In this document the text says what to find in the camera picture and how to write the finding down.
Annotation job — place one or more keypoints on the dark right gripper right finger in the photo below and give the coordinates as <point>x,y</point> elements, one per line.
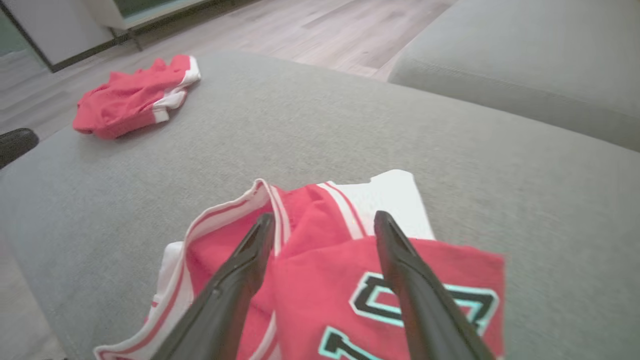
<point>430,320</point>

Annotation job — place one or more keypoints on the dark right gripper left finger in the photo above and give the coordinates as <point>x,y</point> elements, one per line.
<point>220,315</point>

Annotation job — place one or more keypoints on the red jersey with white sleeves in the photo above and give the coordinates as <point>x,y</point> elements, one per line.
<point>310,280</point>

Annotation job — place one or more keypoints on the red shorts with white trim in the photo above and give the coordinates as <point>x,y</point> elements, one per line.
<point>130,100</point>

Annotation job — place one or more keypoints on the grey fabric sofa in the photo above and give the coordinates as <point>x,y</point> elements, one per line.
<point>325,130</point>

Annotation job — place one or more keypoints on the dark rounded object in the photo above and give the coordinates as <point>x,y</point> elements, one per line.
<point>15,145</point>

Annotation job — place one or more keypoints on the small grey sofa cushion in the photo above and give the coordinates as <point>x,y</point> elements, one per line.
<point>540,65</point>

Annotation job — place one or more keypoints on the pale low TV cabinet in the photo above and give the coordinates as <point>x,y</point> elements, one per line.
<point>65,25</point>

